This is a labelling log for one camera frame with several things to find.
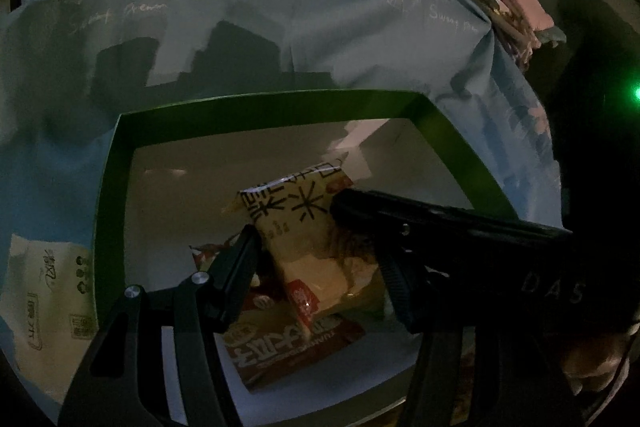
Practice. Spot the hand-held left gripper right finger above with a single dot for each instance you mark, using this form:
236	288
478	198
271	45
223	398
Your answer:
397	294

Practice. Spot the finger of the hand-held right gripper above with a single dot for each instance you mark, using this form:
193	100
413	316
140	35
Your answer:
390	212

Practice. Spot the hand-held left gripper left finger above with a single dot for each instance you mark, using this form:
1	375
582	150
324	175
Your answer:
240	277

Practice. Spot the beige packet black snowflake print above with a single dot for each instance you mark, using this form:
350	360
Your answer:
310	257

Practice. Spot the red orange snack packet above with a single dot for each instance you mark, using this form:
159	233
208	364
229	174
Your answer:
280	352

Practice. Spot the green cardboard box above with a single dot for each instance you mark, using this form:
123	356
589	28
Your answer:
115	207

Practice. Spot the person's right hand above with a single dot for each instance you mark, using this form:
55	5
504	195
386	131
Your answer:
595	362

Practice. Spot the white tissue pack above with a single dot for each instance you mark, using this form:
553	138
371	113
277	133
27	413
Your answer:
45	307

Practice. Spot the light blue floral sheet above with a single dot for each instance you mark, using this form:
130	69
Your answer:
300	32

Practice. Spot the pink folded cloth pile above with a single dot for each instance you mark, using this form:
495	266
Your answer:
510	42

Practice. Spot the dark sofa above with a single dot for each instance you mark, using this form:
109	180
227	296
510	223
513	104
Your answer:
590	57

